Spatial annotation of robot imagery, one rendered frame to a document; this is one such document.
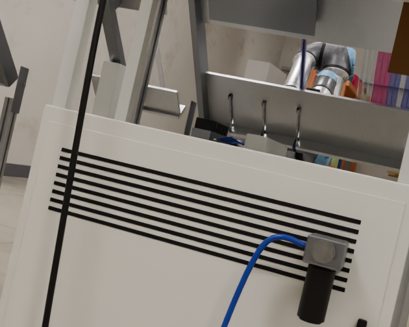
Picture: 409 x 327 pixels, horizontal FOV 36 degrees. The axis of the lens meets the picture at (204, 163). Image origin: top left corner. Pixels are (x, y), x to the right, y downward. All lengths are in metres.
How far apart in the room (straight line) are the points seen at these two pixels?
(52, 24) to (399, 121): 4.84
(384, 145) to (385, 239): 0.94
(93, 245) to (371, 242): 0.49
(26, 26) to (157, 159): 5.02
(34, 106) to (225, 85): 4.44
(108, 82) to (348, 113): 0.76
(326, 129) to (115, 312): 1.03
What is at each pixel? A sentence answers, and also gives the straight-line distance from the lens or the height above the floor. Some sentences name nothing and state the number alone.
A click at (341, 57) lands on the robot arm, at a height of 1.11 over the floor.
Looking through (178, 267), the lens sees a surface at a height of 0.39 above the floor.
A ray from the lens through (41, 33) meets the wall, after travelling 6.26.
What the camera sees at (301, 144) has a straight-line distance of 2.02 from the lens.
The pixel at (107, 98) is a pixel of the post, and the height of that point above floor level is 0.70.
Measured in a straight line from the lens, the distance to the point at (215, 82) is 2.00.
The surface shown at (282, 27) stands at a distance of 1.76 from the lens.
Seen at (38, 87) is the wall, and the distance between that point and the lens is 6.32.
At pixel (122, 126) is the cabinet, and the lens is 1.17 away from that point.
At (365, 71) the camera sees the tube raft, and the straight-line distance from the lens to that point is 1.84.
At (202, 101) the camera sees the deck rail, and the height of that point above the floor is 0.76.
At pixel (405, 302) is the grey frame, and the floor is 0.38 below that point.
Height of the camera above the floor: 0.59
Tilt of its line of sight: 1 degrees down
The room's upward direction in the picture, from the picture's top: 13 degrees clockwise
